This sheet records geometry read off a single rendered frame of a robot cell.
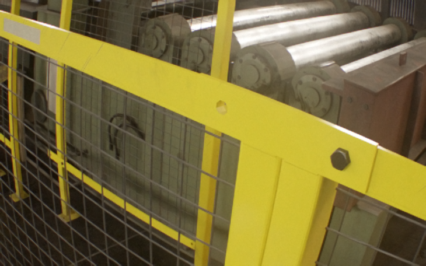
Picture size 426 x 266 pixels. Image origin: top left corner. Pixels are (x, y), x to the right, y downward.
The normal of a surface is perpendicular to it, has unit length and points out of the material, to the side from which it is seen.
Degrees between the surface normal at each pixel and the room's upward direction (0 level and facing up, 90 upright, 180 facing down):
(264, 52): 90
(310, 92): 90
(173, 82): 90
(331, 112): 90
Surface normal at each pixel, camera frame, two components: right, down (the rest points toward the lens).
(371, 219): -0.63, 0.27
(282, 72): 0.77, 0.06
